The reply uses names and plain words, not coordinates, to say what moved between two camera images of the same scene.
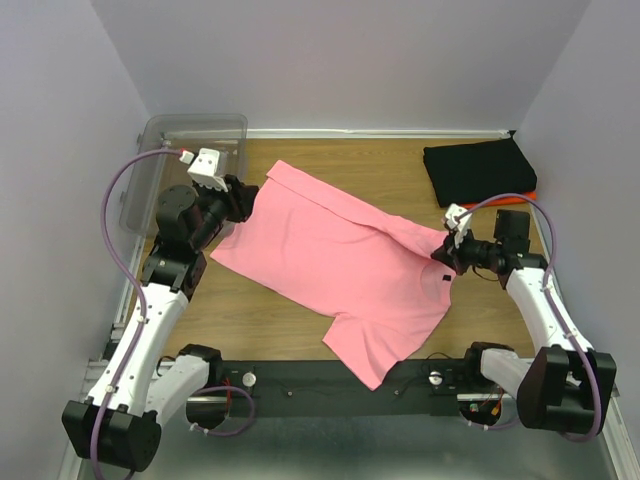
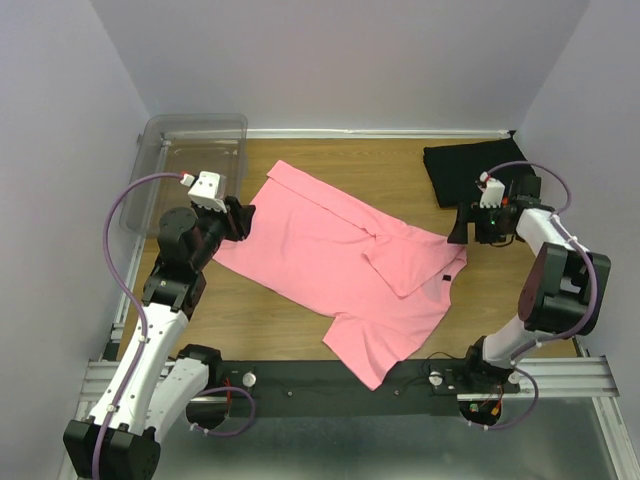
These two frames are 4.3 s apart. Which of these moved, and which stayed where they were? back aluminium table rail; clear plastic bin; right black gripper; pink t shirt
Moved: right black gripper
Stayed: clear plastic bin; back aluminium table rail; pink t shirt
